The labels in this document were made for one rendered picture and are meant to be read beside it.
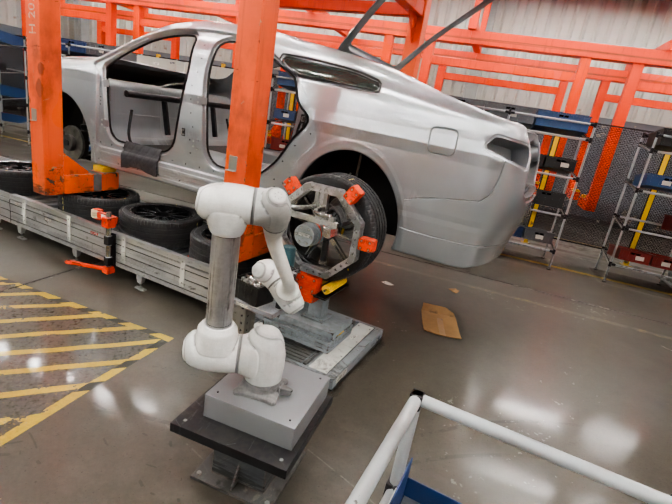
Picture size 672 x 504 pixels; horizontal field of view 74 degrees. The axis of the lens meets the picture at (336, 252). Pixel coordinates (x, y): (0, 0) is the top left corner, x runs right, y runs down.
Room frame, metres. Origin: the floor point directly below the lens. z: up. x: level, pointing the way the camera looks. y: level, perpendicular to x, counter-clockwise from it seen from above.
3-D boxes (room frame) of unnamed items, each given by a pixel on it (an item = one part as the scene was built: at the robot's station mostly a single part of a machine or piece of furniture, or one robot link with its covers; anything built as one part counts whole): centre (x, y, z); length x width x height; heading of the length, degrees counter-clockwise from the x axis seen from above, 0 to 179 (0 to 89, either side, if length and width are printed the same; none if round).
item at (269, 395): (1.57, 0.19, 0.43); 0.22 x 0.18 x 0.06; 80
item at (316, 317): (2.71, 0.05, 0.32); 0.40 x 0.30 x 0.28; 66
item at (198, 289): (3.64, 1.63, 0.14); 2.47 x 0.85 x 0.27; 66
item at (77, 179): (3.83, 2.28, 0.69); 0.52 x 0.17 x 0.35; 156
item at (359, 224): (2.55, 0.12, 0.85); 0.54 x 0.07 x 0.54; 66
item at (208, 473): (1.58, 0.21, 0.15); 0.50 x 0.50 x 0.30; 74
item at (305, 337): (2.73, 0.10, 0.13); 0.50 x 0.36 x 0.10; 66
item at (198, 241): (3.29, 0.79, 0.39); 0.66 x 0.66 x 0.24
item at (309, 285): (2.59, 0.11, 0.48); 0.16 x 0.12 x 0.17; 156
